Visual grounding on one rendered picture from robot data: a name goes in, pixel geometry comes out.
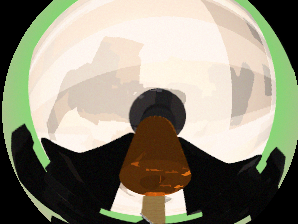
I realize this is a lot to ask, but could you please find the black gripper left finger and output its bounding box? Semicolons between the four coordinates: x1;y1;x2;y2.
41;133;134;212

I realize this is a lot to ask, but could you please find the orange knob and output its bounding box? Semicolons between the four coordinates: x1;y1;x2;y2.
118;116;192;196

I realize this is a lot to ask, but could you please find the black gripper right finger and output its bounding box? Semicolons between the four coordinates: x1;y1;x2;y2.
177;136;262;216

